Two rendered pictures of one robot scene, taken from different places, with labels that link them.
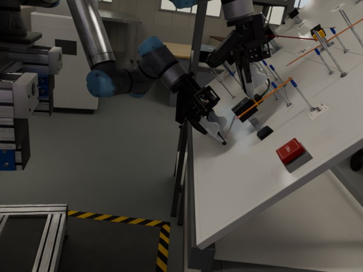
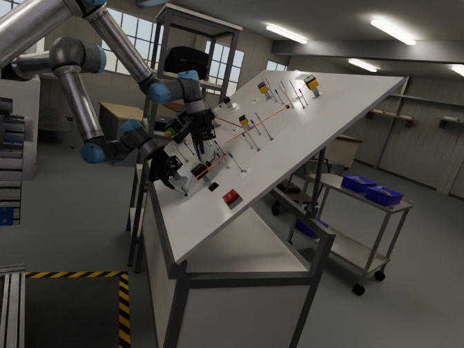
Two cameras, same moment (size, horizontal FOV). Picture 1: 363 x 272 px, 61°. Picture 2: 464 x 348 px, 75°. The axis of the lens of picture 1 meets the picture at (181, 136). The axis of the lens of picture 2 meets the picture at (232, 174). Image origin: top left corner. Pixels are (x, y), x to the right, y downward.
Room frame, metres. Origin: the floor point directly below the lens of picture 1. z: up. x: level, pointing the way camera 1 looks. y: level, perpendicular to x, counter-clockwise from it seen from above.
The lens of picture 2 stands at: (-0.34, 0.14, 1.45)
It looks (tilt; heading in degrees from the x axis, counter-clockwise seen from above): 15 degrees down; 339
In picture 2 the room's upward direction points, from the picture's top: 13 degrees clockwise
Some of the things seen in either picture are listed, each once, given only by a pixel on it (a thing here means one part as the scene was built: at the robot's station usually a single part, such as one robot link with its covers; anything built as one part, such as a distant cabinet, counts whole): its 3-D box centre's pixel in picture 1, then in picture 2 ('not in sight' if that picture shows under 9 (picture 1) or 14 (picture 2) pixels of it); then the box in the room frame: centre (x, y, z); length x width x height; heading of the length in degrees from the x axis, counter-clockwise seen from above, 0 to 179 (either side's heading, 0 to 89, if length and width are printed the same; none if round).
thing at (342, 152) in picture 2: not in sight; (302, 141); (7.35, -4.73, 0.46); 2.39 x 1.94 x 0.91; 15
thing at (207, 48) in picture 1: (221, 55); (170, 124); (2.00, -0.18, 1.09); 0.35 x 0.33 x 0.07; 2
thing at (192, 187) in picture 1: (195, 148); (158, 201); (1.12, -0.06, 0.83); 1.18 x 0.05 x 0.06; 2
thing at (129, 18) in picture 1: (112, 41); (45, 97); (5.79, 1.49, 0.59); 2.17 x 0.82 x 1.17; 15
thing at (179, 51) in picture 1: (182, 73); (126, 133); (4.93, 0.12, 0.37); 1.33 x 0.69 x 0.73; 16
